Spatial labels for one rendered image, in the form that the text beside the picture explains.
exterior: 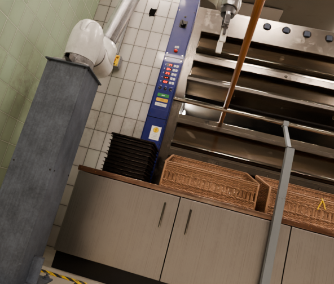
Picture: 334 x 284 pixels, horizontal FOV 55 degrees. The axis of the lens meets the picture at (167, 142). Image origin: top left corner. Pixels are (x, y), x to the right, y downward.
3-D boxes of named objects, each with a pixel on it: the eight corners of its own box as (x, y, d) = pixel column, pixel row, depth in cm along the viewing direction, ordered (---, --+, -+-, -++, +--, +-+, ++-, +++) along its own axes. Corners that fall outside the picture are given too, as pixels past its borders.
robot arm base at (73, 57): (47, 54, 147) (51, 43, 148) (65, 74, 169) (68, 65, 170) (84, 62, 145) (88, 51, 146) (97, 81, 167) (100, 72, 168)
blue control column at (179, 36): (143, 240, 408) (184, 87, 450) (155, 244, 406) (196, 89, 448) (104, 263, 220) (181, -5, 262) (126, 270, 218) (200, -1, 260)
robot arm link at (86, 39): (57, 49, 153) (71, 9, 158) (71, 66, 171) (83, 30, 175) (88, 56, 151) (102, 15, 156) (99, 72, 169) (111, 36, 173)
